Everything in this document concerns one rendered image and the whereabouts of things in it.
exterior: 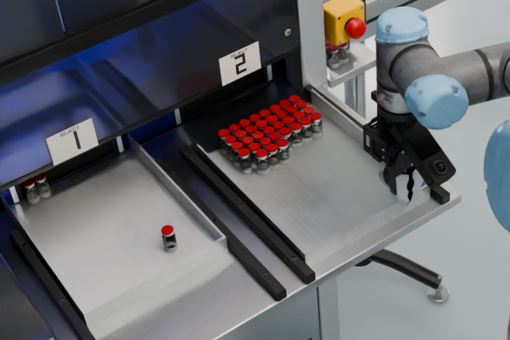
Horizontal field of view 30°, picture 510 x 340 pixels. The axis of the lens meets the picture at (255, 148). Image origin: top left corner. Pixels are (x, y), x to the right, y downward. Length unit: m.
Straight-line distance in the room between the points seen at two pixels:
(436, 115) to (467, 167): 1.73
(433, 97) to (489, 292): 1.45
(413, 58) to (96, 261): 0.64
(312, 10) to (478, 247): 1.20
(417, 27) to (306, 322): 1.14
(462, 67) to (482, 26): 2.31
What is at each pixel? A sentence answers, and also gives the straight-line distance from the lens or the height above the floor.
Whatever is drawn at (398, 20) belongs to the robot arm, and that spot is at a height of 1.27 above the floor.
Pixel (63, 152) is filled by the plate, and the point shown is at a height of 1.01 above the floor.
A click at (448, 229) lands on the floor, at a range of 2.83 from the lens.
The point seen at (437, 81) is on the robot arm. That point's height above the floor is 1.25.
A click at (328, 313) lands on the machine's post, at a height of 0.18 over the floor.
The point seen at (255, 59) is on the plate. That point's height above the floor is 1.01.
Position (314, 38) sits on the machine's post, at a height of 1.00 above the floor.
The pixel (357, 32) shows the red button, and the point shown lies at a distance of 1.84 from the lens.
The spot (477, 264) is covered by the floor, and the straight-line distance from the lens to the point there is 2.75.
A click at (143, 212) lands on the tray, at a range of 1.68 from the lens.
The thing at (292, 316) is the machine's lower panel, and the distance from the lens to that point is 2.30.
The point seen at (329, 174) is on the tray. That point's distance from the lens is 1.70.
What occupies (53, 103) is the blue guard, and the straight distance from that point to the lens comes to 1.58.
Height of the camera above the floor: 2.04
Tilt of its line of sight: 41 degrees down
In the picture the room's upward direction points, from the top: 7 degrees counter-clockwise
